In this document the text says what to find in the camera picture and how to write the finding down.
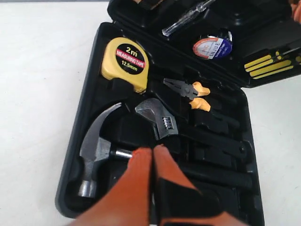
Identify yellow measuring tape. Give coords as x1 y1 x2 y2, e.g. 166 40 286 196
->
100 37 150 93

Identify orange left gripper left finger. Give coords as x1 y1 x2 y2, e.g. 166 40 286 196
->
70 147 152 226

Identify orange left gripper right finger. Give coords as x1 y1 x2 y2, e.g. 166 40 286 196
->
153 145 244 226

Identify black handled adjustable wrench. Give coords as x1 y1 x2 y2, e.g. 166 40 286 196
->
135 98 246 159

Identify yellow black striped screwdriver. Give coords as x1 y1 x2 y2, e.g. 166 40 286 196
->
244 47 301 80

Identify yellow handled pliers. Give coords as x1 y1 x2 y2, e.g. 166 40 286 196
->
163 78 238 118

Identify blue electrical tape roll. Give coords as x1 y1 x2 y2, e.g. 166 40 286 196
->
192 29 233 60

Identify steel claw hammer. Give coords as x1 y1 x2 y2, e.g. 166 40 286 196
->
78 102 122 198

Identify black plastic tool case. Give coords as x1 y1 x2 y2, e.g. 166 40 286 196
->
55 0 301 226

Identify clear handled test screwdriver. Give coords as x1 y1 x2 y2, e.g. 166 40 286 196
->
162 0 215 37

